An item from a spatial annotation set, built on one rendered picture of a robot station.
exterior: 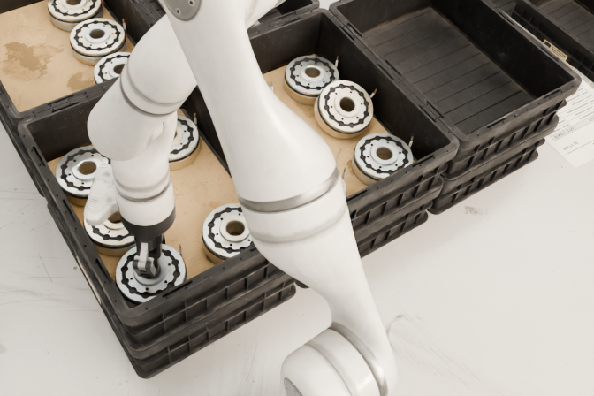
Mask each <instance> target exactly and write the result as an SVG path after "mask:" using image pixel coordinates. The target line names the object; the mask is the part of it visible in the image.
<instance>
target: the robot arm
mask: <svg viewBox="0 0 594 396"><path fill-rule="evenodd" d="M284 1H285V0H161V2H162V4H163V7H164V10H165V12H166V14H165V15H164V16H163V17H162V18H161V19H160V20H158V21H157V23H155V25H154V26H152V27H151V28H150V29H149V30H148V32H147V33H145V34H144V35H143V37H142V38H141V39H140V40H139V42H138V43H137V45H136V46H135V48H134V49H133V52H132V53H131V55H130V57H129V58H128V60H127V62H126V65H125V66H124V69H123V71H122V73H121V75H120V76H119V78H118V79H117V81H116V82H115V83H114V84H113V86H112V87H111V88H110V89H109V90H108V91H107V92H106V93H105V95H104V96H103V97H102V98H101V99H100V101H99V102H98V103H97V104H96V105H95V107H94V108H93V109H92V110H91V112H90V114H89V117H88V136H89V139H90V140H91V142H92V144H93V145H94V147H95V148H96V150H97V151H98V152H100V153H101V154H102V155H103V156H106V157H108V158H109V159H111V165H110V164H101V165H100V166H99V167H98V168H97V169H96V171H95V176H94V179H93V182H92V186H91V188H90V192H89V195H88V200H87V203H86V206H85V209H84V217H85V220H86V223H87V224H88V225H94V226H97V225H101V224H102V223H104V222H105V221H106V220H107V219H108V218H109V217H110V216H111V215H112V214H113V213H115V212H116V211H119V214H120V218H121V222H122V224H123V226H124V227H125V228H126V229H127V231H129V232H130V233H131V234H132V235H133V236H134V240H135V241H136V251H137V256H139V257H140V258H135V259H133V262H132V266H133V269H134V271H135V272H136V274H137V275H138V276H139V277H146V278H150V279H152V278H156V277H157V276H158V275H159V273H160V267H159V264H160V263H159V258H160V257H161V254H162V244H165V245H166V238H165V232H166V231H167V230H168V229H169V228H170V227H171V226H172V224H173V222H174V220H175V217H176V206H175V199H174V190H173V184H172V181H171V176H170V169H169V161H168V158H169V155H170V153H171V147H172V143H173V139H174V135H175V131H176V126H177V116H178V115H177V109H178V108H179V107H180V106H181V105H182V104H183V102H184V101H185V100H186V99H187V98H188V96H189V95H190V94H191V92H192V91H193V90H194V88H195V87H196V85H198V87H199V89H200V90H201V93H202V96H203V99H204V101H205V103H206V105H207V108H208V110H209V114H210V116H211V118H212V121H213V124H214V127H215V128H216V131H217V136H218V139H219V140H220V143H221V146H222V149H223V151H224V154H225V158H226V161H227V163H228V166H229V170H230V173H231V175H232V181H233V184H234V186H235V190H236V193H237V196H238V199H239V202H240V206H241V209H242V212H243V215H244V218H245V220H246V223H247V227H248V230H249V232H250V235H251V238H252V240H253V242H254V244H255V246H256V248H257V249H258V250H259V252H260V253H261V254H262V255H263V256H264V257H265V258H266V259H267V260H269V261H270V262H271V263H272V264H274V265H275V266H276V267H278V268H279V269H281V270H282V271H283V272H285V273H287V274H288V275H290V276H292V277H293V278H296V279H298V280H299V281H301V282H302V283H303V284H305V285H307V286H309V287H310V288H312V289H313V290H315V291H316V292H317V293H319V294H320V295H321V296H322V297H323V298H325V300H326V302H327V304H328V306H329V308H330V311H331V318H332V320H331V326H329V327H328V328H327V329H326V330H324V331H322V332H320V333H319V334H318V335H316V336H315V337H314V338H312V339H311V340H309V341H308V342H306V343H305V344H304V345H302V346H300V347H299V348H297V349H296V350H294V351H293V352H291V353H290V354H289V355H288V356H287V357H286V358H285V359H284V361H283V363H282V366H281V371H280V396H389V395H390V394H391V393H392V392H393V390H394V389H395V387H396V384H397V380H398V373H397V367H396V362H395V359H394V356H393V353H392V349H391V346H390V343H389V340H388V338H387V336H386V333H385V329H384V326H383V324H382V322H381V319H380V316H379V314H378V312H377V307H376V305H375V302H374V300H373V298H372V295H371V292H370V290H369V286H368V283H367V280H366V278H365V274H364V271H363V267H362V262H361V258H360V256H359V252H358V248H357V246H356V242H355V238H354V232H353V228H352V225H351V220H350V216H349V212H348V207H347V200H346V197H345V193H344V190H343V186H342V183H341V179H340V176H339V169H338V166H337V164H336V161H335V158H334V156H333V154H332V152H331V149H330V148H329V146H328V145H327V143H326V142H325V141H324V139H323V138H322V137H321V136H320V135H319V134H318V133H317V132H316V131H315V130H314V129H313V128H312V127H311V126H309V125H308V124H307V123H306V122H305V121H304V120H303V119H301V118H300V117H299V116H298V115H297V114H295V113H294V112H293V111H292V110H291V109H289V108H288V107H287V106H286V105H285V104H284V103H283V102H282V101H281V100H279V99H278V98H277V97H276V95H275V94H274V93H273V92H272V91H271V89H270V88H269V86H268V85H267V83H266V81H265V79H264V77H263V75H262V73H261V71H260V68H259V66H258V63H257V62H256V59H255V55H254V52H253V50H252V47H251V44H250V41H249V39H248V31H247V29H248V28H249V27H251V26H252V25H253V24H254V23H255V22H256V21H257V20H259V18H261V17H262V16H263V15H264V14H265V13H267V12H268V11H270V10H271V9H273V8H275V7H277V6H278V5H280V4H282V3H283V2H284ZM149 257H152V258H154V260H151V259H149Z"/></svg>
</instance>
